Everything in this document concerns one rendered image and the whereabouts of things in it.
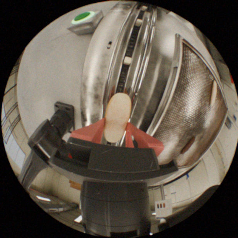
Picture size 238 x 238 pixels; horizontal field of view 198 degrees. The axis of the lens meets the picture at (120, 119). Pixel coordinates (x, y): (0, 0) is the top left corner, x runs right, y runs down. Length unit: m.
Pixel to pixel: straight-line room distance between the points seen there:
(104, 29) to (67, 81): 0.18
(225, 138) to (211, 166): 1.15
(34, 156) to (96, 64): 0.25
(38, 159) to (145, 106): 0.34
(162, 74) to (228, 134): 3.65
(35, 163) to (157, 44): 0.45
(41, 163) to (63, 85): 0.23
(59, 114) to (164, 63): 0.34
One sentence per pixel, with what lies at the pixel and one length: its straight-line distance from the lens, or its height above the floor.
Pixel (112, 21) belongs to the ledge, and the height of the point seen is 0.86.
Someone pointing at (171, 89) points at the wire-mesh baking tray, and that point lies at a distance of 0.17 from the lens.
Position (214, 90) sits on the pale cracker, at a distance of 0.31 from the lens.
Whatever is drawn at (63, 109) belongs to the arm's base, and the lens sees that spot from 0.28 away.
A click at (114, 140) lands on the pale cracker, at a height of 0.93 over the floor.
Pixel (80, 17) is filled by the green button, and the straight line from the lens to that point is 0.23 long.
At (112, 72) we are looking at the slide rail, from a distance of 0.18.
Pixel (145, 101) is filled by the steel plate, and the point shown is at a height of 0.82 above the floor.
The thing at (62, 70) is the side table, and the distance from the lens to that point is 0.27.
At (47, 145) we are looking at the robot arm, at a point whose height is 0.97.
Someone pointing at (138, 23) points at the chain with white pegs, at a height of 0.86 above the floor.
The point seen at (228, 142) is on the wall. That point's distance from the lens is 3.75.
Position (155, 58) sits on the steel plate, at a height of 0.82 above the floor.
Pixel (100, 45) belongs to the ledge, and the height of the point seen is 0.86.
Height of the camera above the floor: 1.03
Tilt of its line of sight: 57 degrees down
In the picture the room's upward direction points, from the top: 177 degrees clockwise
